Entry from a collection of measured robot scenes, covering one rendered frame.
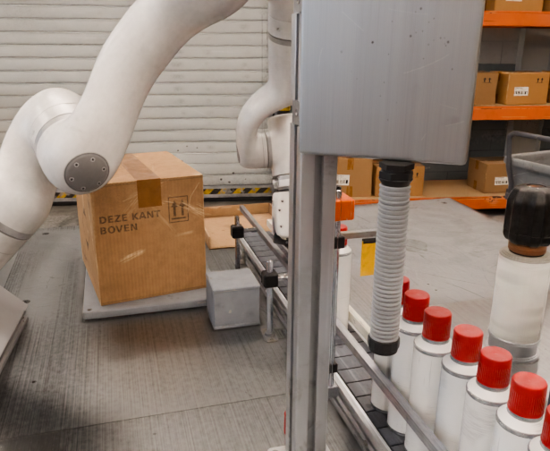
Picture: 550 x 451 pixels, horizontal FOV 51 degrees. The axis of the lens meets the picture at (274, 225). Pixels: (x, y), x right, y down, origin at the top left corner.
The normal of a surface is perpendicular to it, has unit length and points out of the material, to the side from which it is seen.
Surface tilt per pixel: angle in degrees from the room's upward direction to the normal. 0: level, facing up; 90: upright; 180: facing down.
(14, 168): 55
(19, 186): 46
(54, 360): 0
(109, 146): 92
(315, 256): 90
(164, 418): 0
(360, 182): 90
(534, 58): 90
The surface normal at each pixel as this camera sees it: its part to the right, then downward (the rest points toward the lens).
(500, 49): 0.12, 0.31
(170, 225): 0.42, 0.29
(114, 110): 0.69, 0.20
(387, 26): -0.33, 0.29
